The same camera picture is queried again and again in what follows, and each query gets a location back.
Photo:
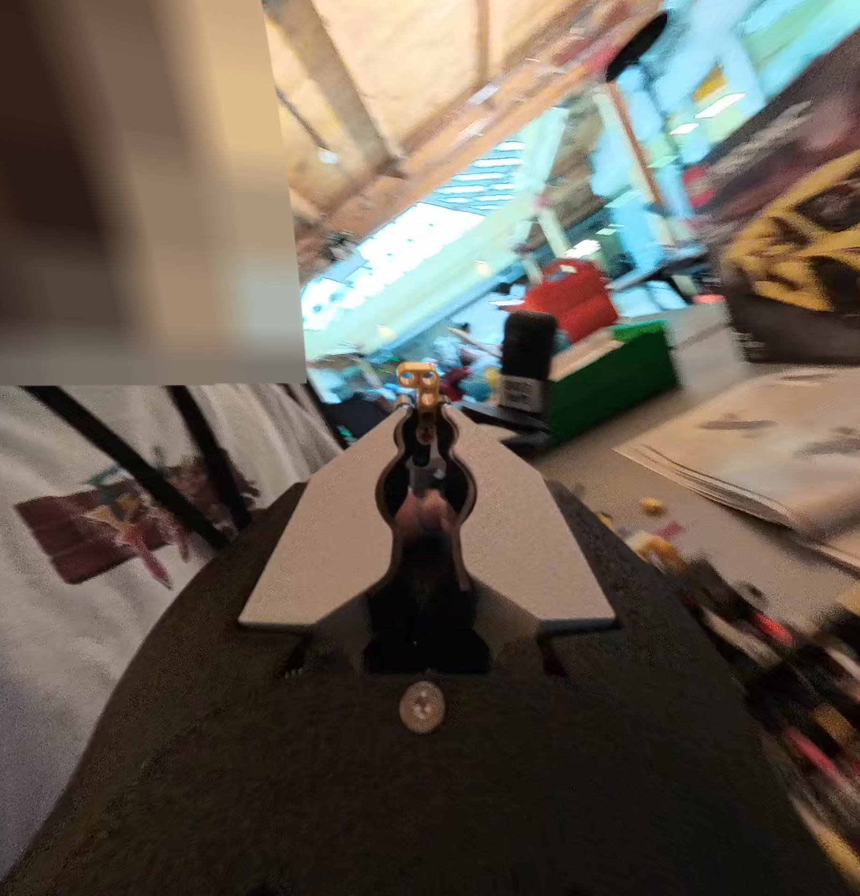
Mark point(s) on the orange bag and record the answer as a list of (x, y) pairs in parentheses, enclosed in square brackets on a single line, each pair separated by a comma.
[(570, 294)]

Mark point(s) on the lego car model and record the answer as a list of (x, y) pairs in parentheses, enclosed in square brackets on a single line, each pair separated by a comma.
[(787, 665)]

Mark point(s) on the person's left hand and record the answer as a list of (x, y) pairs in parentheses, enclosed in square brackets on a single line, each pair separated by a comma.
[(426, 514)]

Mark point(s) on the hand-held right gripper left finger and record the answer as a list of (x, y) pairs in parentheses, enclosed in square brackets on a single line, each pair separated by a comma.
[(332, 553)]

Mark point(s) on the lego instruction booklet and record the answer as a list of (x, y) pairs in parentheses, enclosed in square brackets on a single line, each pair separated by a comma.
[(773, 455)]

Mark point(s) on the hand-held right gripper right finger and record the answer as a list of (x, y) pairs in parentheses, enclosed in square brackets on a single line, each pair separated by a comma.
[(528, 553)]

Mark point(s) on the paper sheets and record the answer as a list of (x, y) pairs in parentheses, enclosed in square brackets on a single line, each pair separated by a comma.
[(584, 353)]

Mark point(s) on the green plastic bin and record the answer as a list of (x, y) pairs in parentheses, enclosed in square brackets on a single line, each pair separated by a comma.
[(612, 385)]

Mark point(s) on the lego set box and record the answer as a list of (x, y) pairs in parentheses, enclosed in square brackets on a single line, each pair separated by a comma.
[(808, 245)]

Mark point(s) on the black floor lamp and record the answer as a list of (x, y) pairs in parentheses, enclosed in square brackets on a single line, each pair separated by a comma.
[(636, 42)]

